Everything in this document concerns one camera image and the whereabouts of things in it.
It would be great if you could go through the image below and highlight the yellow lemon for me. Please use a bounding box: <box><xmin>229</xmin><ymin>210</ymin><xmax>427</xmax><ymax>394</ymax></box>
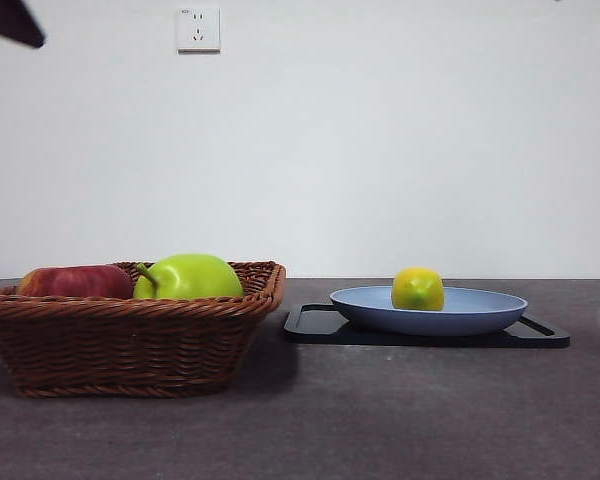
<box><xmin>391</xmin><ymin>266</ymin><xmax>446</xmax><ymax>312</ymax></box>

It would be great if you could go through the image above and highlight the light blue round plate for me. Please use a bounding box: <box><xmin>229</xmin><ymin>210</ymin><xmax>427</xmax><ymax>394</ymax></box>
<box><xmin>329</xmin><ymin>285</ymin><xmax>529</xmax><ymax>337</ymax></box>

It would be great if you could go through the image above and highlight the brown wicker basket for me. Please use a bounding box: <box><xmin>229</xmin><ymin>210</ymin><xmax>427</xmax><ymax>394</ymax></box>
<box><xmin>0</xmin><ymin>259</ymin><xmax>287</xmax><ymax>400</ymax></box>

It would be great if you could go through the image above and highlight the red apple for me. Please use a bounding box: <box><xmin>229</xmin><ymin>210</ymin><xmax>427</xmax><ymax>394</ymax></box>
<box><xmin>15</xmin><ymin>264</ymin><xmax>135</xmax><ymax>300</ymax></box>

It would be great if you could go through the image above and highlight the green apple with stem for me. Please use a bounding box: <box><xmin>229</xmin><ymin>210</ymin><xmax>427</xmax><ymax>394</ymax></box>
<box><xmin>132</xmin><ymin>252</ymin><xmax>245</xmax><ymax>301</ymax></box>

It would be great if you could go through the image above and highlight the black rectangular tray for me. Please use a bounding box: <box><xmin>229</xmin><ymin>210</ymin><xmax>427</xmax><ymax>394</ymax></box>
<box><xmin>283</xmin><ymin>302</ymin><xmax>572</xmax><ymax>350</ymax></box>

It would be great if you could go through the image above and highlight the white wall socket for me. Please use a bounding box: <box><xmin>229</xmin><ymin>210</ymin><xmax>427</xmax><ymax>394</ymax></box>
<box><xmin>176</xmin><ymin>5</ymin><xmax>222</xmax><ymax>55</ymax></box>

